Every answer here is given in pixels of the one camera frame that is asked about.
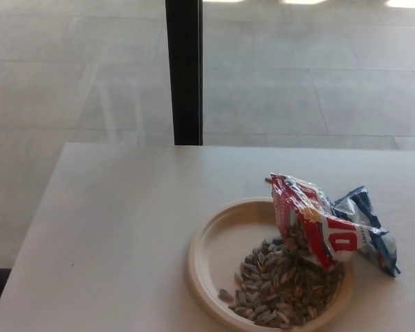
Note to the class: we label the red blue sunflower seed bag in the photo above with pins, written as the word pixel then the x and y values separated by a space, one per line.
pixel 332 224

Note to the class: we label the cream round paper plate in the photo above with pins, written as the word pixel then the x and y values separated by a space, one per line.
pixel 224 242

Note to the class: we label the pile of sunflower seeds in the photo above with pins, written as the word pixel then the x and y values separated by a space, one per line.
pixel 283 287

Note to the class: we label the black vertical window frame post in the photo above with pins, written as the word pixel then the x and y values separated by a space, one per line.
pixel 185 72

